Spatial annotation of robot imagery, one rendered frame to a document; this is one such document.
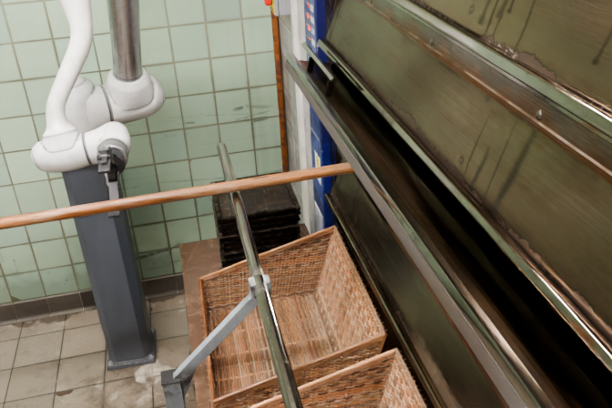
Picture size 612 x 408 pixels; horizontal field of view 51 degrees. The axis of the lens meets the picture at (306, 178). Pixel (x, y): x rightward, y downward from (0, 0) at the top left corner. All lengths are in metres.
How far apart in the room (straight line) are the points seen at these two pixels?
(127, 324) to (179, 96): 0.99
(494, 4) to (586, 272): 0.40
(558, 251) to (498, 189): 0.17
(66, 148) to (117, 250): 0.72
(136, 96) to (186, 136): 0.59
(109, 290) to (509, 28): 2.14
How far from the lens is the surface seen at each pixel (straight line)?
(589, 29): 0.84
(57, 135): 2.07
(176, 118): 2.93
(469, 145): 1.14
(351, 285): 1.96
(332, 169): 1.75
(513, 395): 0.83
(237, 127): 2.97
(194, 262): 2.53
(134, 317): 2.86
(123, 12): 2.22
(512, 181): 1.03
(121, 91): 2.42
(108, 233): 2.63
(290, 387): 1.16
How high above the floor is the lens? 2.01
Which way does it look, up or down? 28 degrees down
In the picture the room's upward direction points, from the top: 3 degrees counter-clockwise
